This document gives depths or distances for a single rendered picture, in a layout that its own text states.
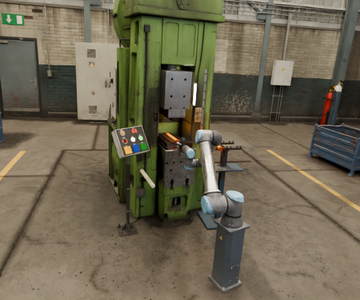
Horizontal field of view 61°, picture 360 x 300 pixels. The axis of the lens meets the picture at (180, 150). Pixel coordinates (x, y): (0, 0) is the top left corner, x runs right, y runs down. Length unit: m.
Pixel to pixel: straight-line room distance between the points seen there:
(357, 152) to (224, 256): 4.09
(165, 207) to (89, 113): 5.48
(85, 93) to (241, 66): 4.67
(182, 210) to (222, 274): 1.19
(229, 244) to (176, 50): 2.06
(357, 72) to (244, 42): 4.18
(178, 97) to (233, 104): 6.68
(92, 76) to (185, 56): 5.31
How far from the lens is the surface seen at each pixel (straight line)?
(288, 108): 10.85
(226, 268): 2.82
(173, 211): 3.75
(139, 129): 3.24
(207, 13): 3.60
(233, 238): 2.66
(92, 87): 8.62
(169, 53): 3.46
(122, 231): 3.62
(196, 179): 3.92
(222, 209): 2.52
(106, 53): 8.54
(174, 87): 3.34
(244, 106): 10.13
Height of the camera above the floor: 1.93
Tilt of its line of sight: 17 degrees down
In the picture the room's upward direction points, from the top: 3 degrees clockwise
